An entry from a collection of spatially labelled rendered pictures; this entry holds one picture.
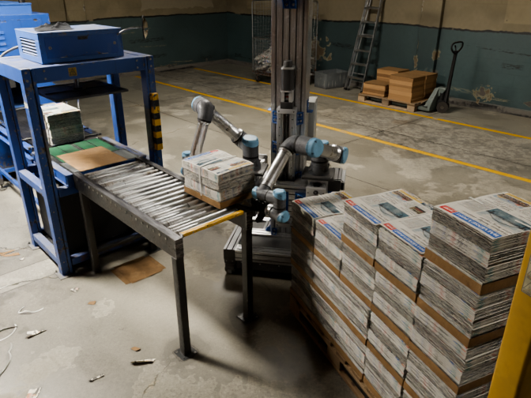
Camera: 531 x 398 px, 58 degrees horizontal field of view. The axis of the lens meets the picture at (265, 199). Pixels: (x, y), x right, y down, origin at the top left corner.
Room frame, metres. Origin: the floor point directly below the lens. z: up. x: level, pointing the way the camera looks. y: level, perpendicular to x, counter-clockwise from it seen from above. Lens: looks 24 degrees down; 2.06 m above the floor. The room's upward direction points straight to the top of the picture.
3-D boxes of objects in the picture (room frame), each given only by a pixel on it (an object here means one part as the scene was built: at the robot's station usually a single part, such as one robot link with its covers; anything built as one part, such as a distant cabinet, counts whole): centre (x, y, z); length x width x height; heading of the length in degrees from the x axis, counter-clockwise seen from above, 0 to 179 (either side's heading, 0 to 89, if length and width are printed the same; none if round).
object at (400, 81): (8.89, -2.45, 0.28); 1.20 x 0.83 x 0.57; 43
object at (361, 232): (2.12, -0.62, 0.95); 0.38 x 0.29 x 0.23; 113
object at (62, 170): (3.67, 1.42, 0.75); 0.70 x 0.65 x 0.10; 43
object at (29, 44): (3.67, 1.42, 1.65); 0.60 x 0.45 x 0.20; 133
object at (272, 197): (2.55, -0.07, 0.90); 0.11 x 0.08 x 0.11; 55
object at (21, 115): (4.50, 2.19, 0.75); 1.53 x 0.64 x 0.10; 43
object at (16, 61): (3.67, 1.42, 1.50); 0.94 x 0.68 x 0.10; 133
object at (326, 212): (2.24, -0.57, 0.42); 1.17 x 0.39 x 0.83; 23
